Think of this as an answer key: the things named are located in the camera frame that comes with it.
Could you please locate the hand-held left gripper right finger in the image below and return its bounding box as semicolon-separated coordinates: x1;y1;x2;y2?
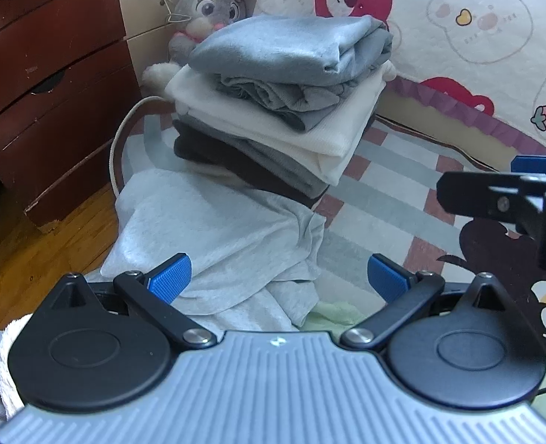
340;253;521;351

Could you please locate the white fluffy cloth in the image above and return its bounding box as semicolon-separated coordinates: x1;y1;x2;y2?
0;315;36;419

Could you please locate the plaid cartoon blanket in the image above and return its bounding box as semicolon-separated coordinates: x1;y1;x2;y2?
116;102;546;380

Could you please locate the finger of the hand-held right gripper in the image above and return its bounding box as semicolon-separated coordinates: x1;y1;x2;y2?
510;155;546;176
437;170;546;271

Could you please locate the white braided cable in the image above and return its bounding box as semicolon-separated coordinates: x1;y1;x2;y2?
109;95;172;199

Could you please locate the grey plush bunny toy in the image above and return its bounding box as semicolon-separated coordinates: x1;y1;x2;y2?
142;0;274;98

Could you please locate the pale green garment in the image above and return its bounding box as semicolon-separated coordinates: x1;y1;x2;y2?
303;300;371;334

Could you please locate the light grey garment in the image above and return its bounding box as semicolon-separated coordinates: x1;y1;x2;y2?
100;169;327;334

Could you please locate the brown wooden dresser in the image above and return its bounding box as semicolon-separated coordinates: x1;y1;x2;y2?
0;0;139;234

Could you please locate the stack of folded clothes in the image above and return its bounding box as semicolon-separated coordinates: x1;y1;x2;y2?
166;15;396;206

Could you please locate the bear printed quilt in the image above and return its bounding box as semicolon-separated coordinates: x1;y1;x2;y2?
252;0;546;158

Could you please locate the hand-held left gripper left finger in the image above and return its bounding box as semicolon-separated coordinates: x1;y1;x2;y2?
35;253;218;350

